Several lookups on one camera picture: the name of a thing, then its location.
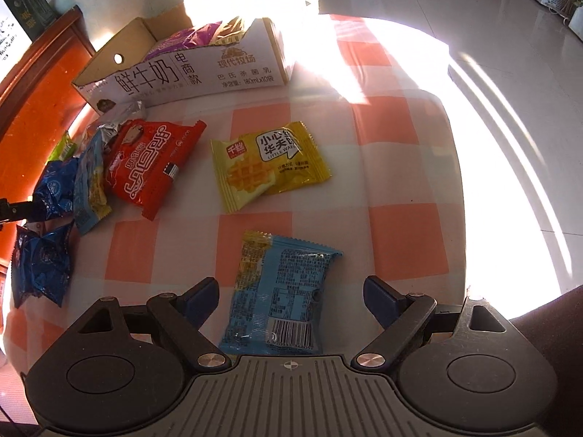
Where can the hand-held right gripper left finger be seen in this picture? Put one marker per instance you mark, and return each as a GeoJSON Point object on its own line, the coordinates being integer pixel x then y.
{"type": "Point", "coordinates": [207, 296]}

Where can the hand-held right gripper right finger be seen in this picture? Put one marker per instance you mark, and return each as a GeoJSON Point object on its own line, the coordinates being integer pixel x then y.
{"type": "Point", "coordinates": [378, 295]}

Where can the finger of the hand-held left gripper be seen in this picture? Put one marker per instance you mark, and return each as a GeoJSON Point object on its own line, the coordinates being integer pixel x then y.
{"type": "Point", "coordinates": [13, 209]}

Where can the dark blue snack packet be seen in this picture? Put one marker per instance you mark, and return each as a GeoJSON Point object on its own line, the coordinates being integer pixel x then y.
{"type": "Point", "coordinates": [57, 186]}
{"type": "Point", "coordinates": [41, 264]}

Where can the light blue snack packet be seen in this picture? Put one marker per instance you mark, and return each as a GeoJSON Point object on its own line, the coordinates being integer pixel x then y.
{"type": "Point", "coordinates": [278, 291]}
{"type": "Point", "coordinates": [89, 182]}

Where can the green snack packet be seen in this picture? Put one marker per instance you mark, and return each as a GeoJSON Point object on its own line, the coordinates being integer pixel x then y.
{"type": "Point", "coordinates": [63, 148]}

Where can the silver foil snack packet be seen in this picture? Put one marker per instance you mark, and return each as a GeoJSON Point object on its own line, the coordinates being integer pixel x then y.
{"type": "Point", "coordinates": [118, 116]}

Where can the red snack packet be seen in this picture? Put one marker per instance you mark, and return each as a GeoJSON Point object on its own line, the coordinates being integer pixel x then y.
{"type": "Point", "coordinates": [150, 164]}

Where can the yellow waffle snack packet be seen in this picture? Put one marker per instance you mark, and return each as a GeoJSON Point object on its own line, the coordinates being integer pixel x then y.
{"type": "Point", "coordinates": [268, 164]}

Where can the printed cardboard box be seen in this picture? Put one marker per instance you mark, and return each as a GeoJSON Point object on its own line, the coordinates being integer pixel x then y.
{"type": "Point", "coordinates": [182, 77]}

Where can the purple snack packet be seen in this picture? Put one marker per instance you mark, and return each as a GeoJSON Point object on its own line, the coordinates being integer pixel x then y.
{"type": "Point", "coordinates": [182, 41]}

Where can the red wooden headboard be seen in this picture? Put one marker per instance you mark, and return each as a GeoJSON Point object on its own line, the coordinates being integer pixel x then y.
{"type": "Point", "coordinates": [36, 100]}

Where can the white milk carton box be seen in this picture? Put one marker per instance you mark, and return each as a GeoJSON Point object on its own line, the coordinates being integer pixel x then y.
{"type": "Point", "coordinates": [13, 36]}

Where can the dark green carton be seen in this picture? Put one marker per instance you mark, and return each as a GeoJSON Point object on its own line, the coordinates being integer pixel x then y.
{"type": "Point", "coordinates": [34, 7]}

